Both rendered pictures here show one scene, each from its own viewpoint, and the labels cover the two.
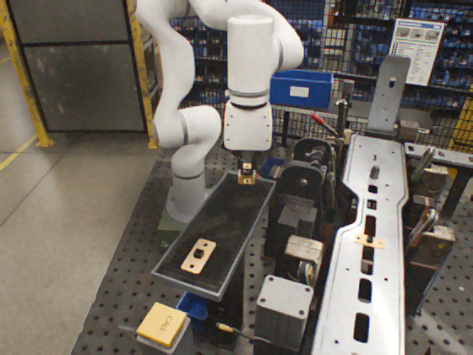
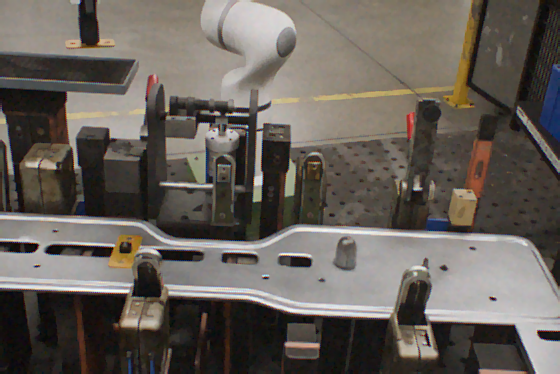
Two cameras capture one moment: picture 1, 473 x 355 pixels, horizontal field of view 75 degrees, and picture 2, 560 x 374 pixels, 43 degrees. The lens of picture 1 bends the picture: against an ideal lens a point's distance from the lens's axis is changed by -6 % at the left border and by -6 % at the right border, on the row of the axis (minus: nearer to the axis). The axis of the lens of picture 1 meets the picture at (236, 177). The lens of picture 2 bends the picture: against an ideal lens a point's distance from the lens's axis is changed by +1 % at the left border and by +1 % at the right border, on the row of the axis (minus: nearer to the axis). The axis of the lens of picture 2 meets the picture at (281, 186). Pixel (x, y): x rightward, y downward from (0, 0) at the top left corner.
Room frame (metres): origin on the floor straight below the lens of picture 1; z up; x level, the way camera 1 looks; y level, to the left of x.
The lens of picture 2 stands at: (0.50, -1.28, 1.64)
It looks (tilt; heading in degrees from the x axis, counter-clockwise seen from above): 30 degrees down; 67
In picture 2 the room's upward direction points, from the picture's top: 4 degrees clockwise
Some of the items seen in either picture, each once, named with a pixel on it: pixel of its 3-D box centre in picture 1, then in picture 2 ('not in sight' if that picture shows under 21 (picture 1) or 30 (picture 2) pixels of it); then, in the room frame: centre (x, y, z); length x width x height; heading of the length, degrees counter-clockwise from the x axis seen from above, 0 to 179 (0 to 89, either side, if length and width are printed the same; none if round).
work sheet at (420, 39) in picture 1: (412, 52); not in sight; (1.55, -0.83, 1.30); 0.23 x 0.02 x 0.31; 69
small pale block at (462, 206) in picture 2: (339, 168); (446, 281); (1.19, -0.45, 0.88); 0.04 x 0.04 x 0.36; 69
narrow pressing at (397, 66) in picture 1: (388, 95); not in sight; (1.31, -0.64, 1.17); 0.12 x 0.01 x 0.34; 69
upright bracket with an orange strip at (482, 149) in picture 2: not in sight; (461, 241); (1.22, -0.43, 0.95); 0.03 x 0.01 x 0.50; 159
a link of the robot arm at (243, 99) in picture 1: (247, 93); not in sight; (0.64, -0.02, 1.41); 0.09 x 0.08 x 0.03; 87
